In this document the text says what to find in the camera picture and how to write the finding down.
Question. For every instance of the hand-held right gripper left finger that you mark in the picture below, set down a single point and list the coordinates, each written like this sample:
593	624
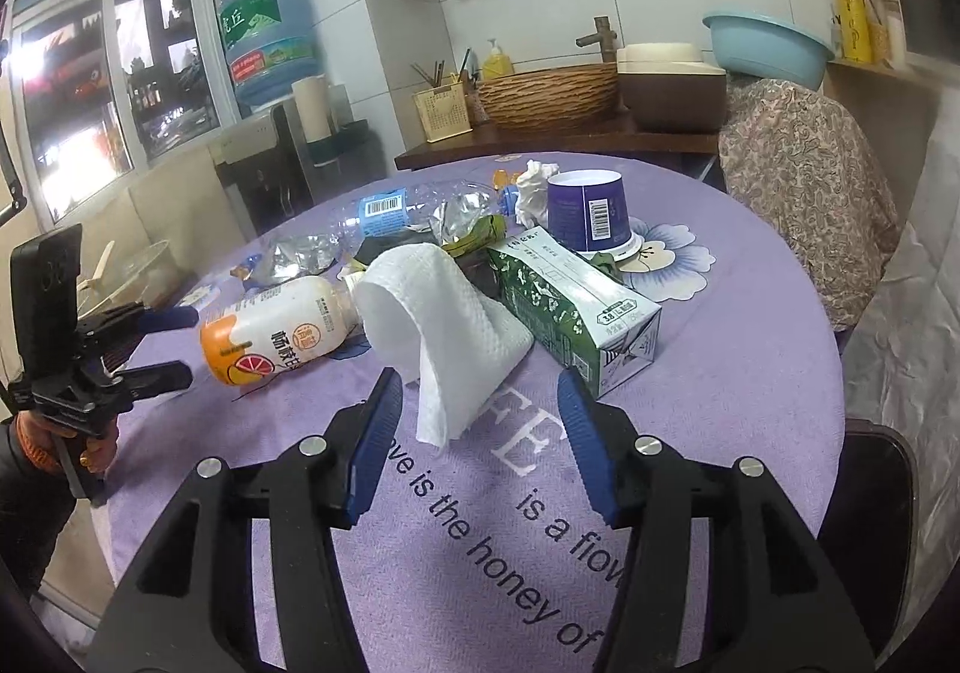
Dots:
373	452

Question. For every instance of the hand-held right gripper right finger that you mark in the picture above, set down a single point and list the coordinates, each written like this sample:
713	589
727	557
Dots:
586	452

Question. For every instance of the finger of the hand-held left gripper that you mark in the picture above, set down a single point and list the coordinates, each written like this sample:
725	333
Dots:
161	320
154	379

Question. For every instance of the orange and white drink bottle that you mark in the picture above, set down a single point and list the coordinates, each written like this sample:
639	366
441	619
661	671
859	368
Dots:
277	328

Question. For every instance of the white paper towel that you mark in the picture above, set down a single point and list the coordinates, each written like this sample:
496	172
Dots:
420	313

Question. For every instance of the green floral milk carton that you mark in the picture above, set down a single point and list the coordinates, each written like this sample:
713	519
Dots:
555	298

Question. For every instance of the purple yogurt cup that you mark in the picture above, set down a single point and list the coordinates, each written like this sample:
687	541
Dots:
589	208

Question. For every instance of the crushed clear plastic bottle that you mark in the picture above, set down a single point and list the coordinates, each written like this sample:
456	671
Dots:
386	208

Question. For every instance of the person's left forearm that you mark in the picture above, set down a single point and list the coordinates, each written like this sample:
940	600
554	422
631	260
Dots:
30	515

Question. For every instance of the black trash bin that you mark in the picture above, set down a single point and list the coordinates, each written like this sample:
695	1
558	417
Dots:
870	485

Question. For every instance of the person's left hand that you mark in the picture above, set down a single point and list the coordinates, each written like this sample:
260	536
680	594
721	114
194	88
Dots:
96	449

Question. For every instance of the glass bowl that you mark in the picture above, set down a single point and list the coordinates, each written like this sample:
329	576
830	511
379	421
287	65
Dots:
127	275

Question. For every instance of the small blue wrapper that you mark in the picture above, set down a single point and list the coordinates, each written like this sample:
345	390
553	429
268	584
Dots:
246	270

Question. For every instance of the purple printed tablecloth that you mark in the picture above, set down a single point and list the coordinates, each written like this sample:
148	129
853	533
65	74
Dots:
712	373

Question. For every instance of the silver foil wrapper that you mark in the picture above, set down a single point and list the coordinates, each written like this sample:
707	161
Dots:
304	251

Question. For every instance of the water dispenser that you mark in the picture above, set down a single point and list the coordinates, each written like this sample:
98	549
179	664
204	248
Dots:
255	171

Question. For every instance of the window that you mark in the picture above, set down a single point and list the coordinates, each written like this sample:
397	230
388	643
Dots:
112	88

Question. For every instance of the green snack wrapper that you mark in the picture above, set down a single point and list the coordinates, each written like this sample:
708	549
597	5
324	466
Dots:
476	236

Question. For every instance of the white paper roll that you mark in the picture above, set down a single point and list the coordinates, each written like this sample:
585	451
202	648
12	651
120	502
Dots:
311	107

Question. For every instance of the crumpled white tissue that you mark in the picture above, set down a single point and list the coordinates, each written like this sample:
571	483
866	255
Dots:
536	193

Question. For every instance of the blue water jug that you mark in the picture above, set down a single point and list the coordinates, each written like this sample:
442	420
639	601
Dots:
266	43

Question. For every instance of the wooden counter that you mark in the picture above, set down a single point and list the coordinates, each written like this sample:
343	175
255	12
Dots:
525	144

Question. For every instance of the floral cloth cover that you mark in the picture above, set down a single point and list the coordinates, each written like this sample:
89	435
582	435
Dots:
810	193

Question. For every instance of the beige pen holder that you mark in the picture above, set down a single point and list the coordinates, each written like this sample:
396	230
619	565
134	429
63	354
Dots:
442	112

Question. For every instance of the wicker basket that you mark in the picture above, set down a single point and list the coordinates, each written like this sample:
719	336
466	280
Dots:
547	96

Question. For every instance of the white plastic sheet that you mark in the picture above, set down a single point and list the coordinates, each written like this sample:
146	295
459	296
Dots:
922	313

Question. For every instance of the brown box with cream lid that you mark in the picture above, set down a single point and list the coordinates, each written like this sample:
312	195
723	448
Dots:
667	88

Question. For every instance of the yellow soap bottle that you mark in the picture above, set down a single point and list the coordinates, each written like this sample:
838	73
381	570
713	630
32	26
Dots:
496	64

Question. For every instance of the bronze faucet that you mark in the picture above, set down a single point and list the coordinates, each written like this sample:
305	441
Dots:
602	39

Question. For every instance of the light blue basin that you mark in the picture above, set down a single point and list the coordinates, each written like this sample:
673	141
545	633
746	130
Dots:
765	47

